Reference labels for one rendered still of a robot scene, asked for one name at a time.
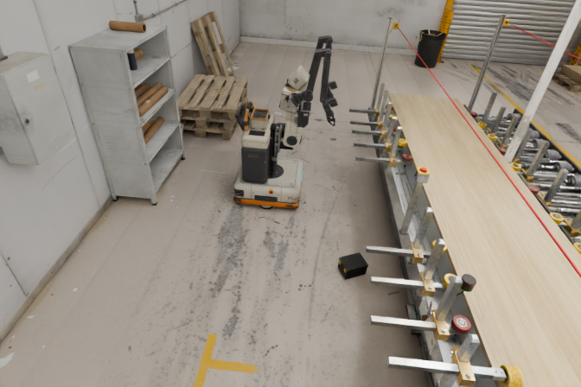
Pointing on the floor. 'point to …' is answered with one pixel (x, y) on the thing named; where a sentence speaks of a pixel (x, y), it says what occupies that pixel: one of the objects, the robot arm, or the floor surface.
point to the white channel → (545, 79)
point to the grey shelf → (163, 153)
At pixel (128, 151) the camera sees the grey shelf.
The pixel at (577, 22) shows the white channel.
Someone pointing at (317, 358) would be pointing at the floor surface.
